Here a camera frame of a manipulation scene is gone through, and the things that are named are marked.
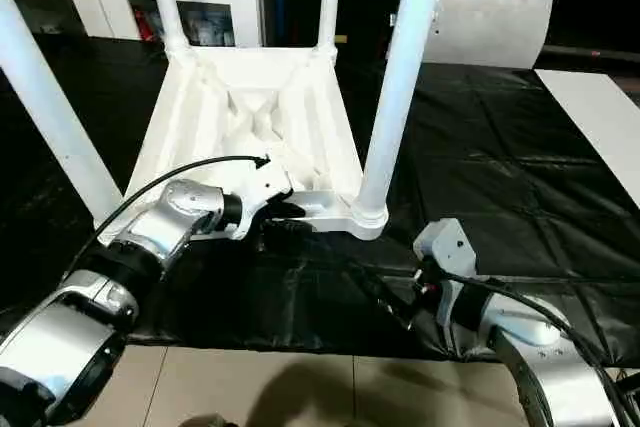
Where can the white plastic table top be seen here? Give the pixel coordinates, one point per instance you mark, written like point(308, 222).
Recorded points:
point(250, 117)

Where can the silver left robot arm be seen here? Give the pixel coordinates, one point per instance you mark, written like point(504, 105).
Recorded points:
point(120, 267)

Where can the black work mat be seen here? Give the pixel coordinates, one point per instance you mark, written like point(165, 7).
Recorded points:
point(520, 177)

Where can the white board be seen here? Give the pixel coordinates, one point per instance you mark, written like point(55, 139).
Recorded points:
point(600, 122)

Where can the grey white pillow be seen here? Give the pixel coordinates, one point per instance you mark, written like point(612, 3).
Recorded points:
point(490, 22)

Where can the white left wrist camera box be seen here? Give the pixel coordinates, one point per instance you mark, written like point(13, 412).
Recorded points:
point(262, 187)

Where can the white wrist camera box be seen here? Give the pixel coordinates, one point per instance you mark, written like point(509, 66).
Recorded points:
point(262, 187)
point(445, 247)

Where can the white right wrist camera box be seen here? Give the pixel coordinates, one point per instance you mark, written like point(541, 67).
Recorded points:
point(445, 247)

